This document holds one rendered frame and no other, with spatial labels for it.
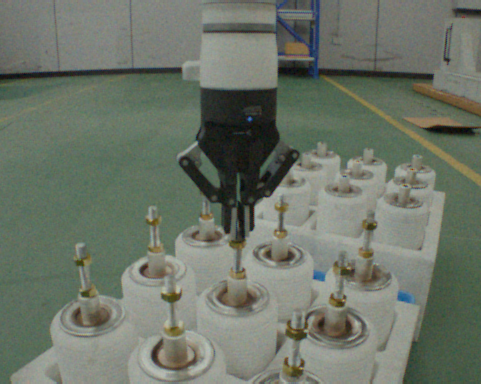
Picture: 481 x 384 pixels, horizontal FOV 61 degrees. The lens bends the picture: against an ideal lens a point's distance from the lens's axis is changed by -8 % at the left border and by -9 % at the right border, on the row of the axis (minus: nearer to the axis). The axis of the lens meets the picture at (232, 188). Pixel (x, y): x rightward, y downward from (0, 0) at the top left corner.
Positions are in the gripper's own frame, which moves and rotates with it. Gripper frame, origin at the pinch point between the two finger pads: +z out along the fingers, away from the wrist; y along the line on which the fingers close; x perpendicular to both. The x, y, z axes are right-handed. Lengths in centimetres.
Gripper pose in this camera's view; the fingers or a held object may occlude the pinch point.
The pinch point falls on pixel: (237, 219)
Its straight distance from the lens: 46.9
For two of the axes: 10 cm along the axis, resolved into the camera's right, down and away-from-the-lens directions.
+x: -2.6, -3.2, 9.1
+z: 0.0, 9.4, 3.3
